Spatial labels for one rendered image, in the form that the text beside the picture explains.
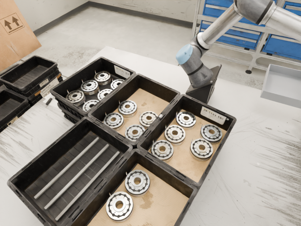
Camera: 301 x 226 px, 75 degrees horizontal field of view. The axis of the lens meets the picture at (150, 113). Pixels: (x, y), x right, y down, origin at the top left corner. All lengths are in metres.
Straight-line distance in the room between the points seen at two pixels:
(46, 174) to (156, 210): 0.50
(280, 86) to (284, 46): 1.47
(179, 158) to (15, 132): 0.97
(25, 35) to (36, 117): 2.30
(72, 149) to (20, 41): 2.71
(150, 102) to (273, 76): 0.76
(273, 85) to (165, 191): 0.87
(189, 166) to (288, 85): 0.78
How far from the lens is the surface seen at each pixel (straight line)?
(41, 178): 1.00
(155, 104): 1.11
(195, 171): 0.91
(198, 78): 1.22
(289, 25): 1.00
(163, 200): 0.85
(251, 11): 0.99
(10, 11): 3.54
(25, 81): 2.13
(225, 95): 1.43
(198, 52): 1.24
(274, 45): 2.78
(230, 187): 1.07
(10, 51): 3.48
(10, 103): 2.16
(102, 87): 1.26
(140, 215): 0.83
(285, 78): 1.43
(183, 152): 0.94
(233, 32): 2.74
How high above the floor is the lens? 1.64
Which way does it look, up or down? 49 degrees down
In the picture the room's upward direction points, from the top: 1 degrees counter-clockwise
